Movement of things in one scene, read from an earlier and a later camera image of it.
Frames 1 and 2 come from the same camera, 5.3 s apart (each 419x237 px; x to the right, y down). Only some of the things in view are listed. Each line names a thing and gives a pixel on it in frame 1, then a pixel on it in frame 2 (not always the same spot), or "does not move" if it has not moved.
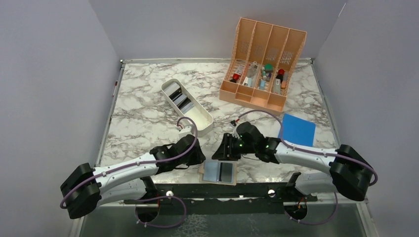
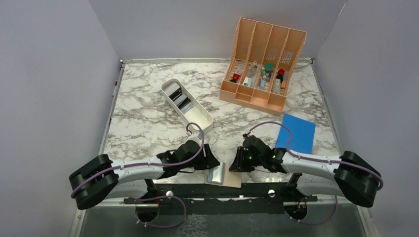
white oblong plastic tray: (188, 106) does not move
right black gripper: (225, 152) → (237, 165)
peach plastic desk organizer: (264, 57) does not move
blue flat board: (298, 131) does not move
